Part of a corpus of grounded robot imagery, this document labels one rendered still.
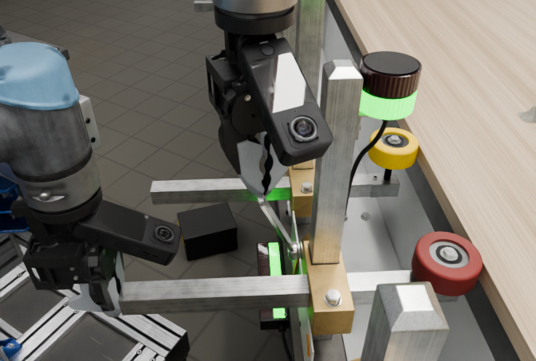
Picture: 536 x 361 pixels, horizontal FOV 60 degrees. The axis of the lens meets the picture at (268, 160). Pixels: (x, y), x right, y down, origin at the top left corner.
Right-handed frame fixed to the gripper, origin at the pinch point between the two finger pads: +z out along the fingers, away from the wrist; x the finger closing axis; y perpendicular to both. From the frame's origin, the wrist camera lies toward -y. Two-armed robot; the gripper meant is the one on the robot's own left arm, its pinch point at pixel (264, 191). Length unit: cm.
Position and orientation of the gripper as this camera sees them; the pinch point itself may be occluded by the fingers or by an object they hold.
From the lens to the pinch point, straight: 51.6
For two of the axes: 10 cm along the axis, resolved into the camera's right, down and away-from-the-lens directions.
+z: 0.0, 8.0, 6.0
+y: -3.9, -5.5, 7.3
